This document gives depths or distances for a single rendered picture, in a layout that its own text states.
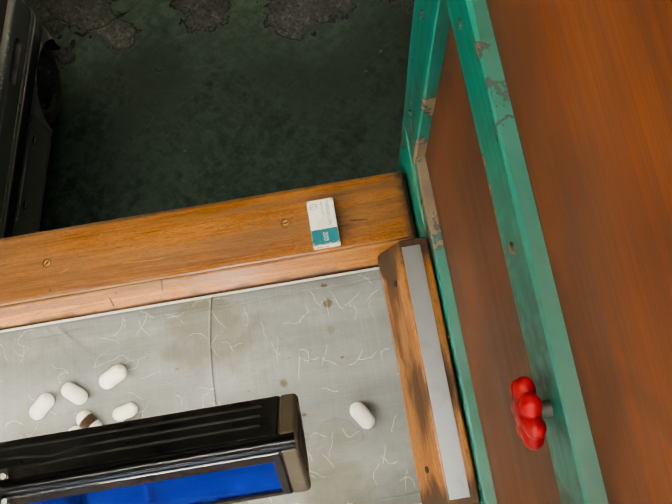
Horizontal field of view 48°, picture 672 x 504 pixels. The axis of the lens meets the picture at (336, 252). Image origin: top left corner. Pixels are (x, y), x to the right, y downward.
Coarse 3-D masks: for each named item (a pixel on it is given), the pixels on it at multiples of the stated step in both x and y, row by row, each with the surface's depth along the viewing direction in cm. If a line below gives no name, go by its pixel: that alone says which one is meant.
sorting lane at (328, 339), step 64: (64, 320) 98; (128, 320) 98; (192, 320) 98; (256, 320) 97; (320, 320) 97; (384, 320) 97; (0, 384) 97; (128, 384) 96; (192, 384) 96; (256, 384) 95; (320, 384) 95; (384, 384) 94; (320, 448) 93; (384, 448) 93
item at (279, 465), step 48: (96, 432) 62; (144, 432) 61; (192, 432) 60; (240, 432) 59; (288, 432) 57; (0, 480) 58; (48, 480) 57; (96, 480) 57; (144, 480) 58; (192, 480) 59; (240, 480) 59; (288, 480) 60
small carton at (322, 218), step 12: (312, 204) 96; (324, 204) 96; (312, 216) 96; (324, 216) 96; (312, 228) 95; (324, 228) 95; (336, 228) 95; (312, 240) 95; (324, 240) 95; (336, 240) 95
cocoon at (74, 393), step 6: (66, 384) 94; (72, 384) 95; (66, 390) 94; (72, 390) 94; (78, 390) 94; (84, 390) 95; (66, 396) 94; (72, 396) 94; (78, 396) 94; (84, 396) 94; (78, 402) 94; (84, 402) 95
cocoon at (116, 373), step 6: (114, 366) 95; (120, 366) 95; (108, 372) 94; (114, 372) 94; (120, 372) 94; (126, 372) 95; (102, 378) 94; (108, 378) 94; (114, 378) 94; (120, 378) 95; (102, 384) 94; (108, 384) 94; (114, 384) 95
